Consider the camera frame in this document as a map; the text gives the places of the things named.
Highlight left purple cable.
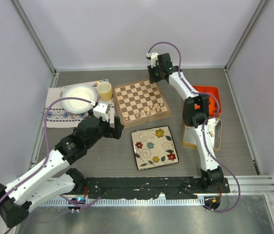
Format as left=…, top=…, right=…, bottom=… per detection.
left=0, top=97, right=97, bottom=234

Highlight gold metal tin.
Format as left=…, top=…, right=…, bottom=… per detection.
left=183, top=117, right=222, bottom=151

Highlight purple cable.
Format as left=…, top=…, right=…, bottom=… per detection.
left=0, top=97, right=97, bottom=234
left=146, top=41, right=241, bottom=213

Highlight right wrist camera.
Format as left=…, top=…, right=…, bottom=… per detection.
left=146, top=52, right=159, bottom=68

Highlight yellow mug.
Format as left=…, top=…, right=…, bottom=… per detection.
left=97, top=81, right=112, bottom=101

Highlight white round bowl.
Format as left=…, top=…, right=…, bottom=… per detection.
left=61, top=84, right=97, bottom=114

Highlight orange plastic box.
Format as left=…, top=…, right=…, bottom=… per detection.
left=193, top=85, right=222, bottom=117

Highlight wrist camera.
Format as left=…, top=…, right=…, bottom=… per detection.
left=146, top=52, right=159, bottom=68
left=93, top=101, right=110, bottom=122

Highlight white slotted cable duct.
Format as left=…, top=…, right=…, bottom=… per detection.
left=40, top=196, right=204, bottom=207

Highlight wooden chessboard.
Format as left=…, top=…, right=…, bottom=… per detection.
left=112, top=79, right=172, bottom=127

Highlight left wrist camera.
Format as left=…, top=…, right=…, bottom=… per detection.
left=93, top=101, right=110, bottom=122

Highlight floral square plate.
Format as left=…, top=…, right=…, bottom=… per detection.
left=130, top=126, right=179, bottom=171

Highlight patterned placemat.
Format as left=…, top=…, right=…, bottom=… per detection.
left=45, top=80, right=102, bottom=128

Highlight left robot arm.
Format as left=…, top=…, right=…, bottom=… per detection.
left=0, top=116, right=124, bottom=228

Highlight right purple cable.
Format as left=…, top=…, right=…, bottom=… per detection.
left=146, top=41, right=241, bottom=213

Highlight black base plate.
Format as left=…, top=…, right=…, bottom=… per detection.
left=54, top=175, right=231, bottom=200

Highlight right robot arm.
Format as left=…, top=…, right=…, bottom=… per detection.
left=146, top=52, right=224, bottom=193

